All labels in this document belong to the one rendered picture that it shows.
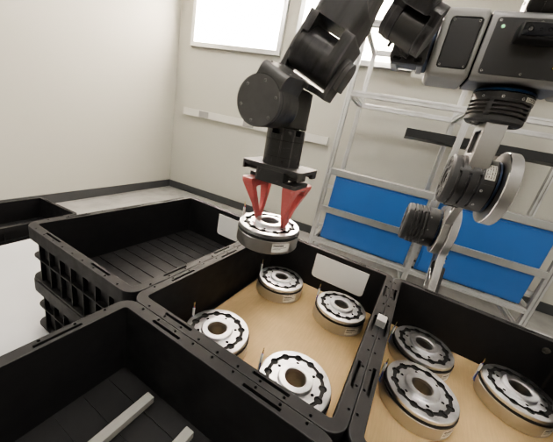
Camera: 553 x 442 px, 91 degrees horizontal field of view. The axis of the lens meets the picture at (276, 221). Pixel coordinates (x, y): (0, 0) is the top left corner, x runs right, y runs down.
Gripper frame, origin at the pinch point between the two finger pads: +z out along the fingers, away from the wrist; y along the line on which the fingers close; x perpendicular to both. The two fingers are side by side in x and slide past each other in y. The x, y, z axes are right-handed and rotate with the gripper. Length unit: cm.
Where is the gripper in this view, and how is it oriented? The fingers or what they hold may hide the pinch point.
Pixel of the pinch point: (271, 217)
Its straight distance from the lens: 45.7
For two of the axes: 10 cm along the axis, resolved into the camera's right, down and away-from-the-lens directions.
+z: -1.7, 9.2, 3.6
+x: 4.9, -2.4, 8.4
